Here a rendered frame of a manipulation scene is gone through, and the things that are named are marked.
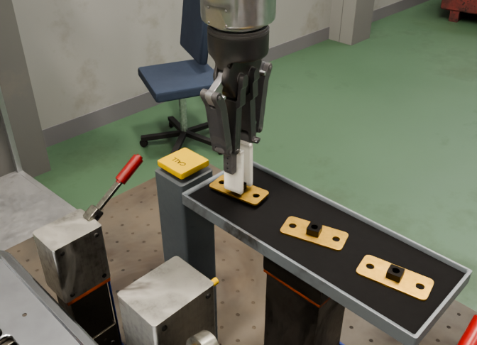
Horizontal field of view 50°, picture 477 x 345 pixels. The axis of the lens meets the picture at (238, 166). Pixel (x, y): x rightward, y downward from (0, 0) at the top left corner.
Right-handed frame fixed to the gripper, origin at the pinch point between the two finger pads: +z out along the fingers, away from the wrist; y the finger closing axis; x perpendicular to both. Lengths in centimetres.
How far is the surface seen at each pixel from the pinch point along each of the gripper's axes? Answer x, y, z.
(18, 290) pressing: -26.4, 22.5, 20.7
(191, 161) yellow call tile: -11.3, -3.1, 4.8
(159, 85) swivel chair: -149, -140, 74
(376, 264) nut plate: 22.3, 3.0, 4.5
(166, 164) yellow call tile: -14.1, -0.2, 4.8
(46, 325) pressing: -17.1, 24.4, 20.7
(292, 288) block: 12.5, 5.5, 12.2
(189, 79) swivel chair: -140, -156, 74
